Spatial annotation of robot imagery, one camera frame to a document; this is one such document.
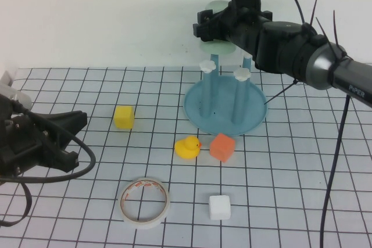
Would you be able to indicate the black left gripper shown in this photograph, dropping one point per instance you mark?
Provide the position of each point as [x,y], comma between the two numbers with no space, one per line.
[20,143]

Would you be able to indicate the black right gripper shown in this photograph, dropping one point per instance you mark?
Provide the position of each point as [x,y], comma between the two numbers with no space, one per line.
[244,24]

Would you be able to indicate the pale green plastic cup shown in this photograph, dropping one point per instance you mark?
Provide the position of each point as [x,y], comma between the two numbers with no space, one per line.
[218,47]

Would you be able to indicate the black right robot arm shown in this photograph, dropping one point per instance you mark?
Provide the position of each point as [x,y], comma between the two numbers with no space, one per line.
[290,44]

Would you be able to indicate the blue cup stand white caps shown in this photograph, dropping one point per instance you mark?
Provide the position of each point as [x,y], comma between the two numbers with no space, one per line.
[221,120]

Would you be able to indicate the yellow foam cube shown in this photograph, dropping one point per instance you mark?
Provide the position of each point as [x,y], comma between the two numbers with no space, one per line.
[124,118]

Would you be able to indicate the black zip tie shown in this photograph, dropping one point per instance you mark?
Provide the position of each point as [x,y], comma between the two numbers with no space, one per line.
[336,28]
[324,30]
[314,10]
[280,93]

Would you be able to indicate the white adhesive tape roll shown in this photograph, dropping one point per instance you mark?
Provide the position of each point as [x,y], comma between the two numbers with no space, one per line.
[145,223]

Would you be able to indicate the yellow rubber duck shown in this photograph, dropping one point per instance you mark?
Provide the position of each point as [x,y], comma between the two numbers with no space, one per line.
[186,149]

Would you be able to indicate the orange foam cube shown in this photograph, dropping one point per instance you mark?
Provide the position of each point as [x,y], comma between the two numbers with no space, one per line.
[221,147]

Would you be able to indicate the white black-grid tablecloth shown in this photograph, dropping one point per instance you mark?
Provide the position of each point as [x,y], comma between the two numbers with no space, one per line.
[290,155]

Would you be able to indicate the white foam cube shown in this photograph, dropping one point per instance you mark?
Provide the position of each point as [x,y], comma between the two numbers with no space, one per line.
[219,207]

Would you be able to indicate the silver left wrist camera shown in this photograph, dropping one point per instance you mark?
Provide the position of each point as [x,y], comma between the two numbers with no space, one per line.
[17,97]

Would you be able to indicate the grey metal rail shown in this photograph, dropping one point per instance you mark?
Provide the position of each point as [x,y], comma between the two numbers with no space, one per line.
[5,78]

